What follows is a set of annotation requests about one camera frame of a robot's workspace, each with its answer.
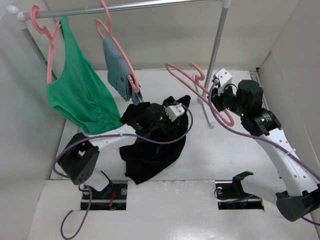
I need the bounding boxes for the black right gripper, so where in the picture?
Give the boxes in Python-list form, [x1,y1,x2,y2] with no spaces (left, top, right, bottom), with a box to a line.
[208,82,248,117]

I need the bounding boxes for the black t shirt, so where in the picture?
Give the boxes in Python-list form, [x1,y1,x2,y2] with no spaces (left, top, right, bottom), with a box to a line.
[119,95,192,185]

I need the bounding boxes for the pink hanger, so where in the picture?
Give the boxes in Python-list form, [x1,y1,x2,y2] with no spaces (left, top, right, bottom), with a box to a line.
[165,62,235,127]
[29,5,71,85]
[94,0,140,93]

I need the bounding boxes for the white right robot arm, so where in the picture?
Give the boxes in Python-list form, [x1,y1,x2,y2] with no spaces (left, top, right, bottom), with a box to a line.
[208,79,320,222]

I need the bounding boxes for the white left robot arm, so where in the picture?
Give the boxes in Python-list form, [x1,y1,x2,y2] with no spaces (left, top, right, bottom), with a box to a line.
[56,102,185,199]

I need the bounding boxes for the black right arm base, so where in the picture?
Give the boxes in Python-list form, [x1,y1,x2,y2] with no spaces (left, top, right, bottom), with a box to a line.
[213,171,265,210]

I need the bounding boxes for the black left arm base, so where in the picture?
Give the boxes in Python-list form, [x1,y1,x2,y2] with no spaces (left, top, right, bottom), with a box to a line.
[78,170,128,211]

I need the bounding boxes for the blue denim garment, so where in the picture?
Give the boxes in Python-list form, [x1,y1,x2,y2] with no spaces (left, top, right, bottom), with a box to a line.
[102,37,143,105]

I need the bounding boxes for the green tank top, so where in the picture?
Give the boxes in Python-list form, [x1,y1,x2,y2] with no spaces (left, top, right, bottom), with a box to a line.
[46,16,123,135]

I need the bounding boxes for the silver clothes rack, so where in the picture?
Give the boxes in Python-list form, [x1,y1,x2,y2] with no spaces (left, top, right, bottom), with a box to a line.
[6,0,233,130]

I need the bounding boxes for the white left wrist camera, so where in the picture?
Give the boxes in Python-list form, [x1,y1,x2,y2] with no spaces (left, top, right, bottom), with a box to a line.
[164,103,185,122]

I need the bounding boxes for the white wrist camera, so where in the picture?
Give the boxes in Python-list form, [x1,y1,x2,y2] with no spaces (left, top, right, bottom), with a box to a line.
[164,103,185,122]
[213,68,233,96]

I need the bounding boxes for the aluminium rail right side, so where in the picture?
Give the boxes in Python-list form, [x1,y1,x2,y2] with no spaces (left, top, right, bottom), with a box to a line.
[249,70,262,87]

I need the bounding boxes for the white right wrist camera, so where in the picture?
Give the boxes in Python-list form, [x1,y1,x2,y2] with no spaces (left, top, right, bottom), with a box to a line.
[213,68,233,96]

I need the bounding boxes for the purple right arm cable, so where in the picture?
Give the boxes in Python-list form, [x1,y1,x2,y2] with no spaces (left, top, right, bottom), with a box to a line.
[207,83,320,226]

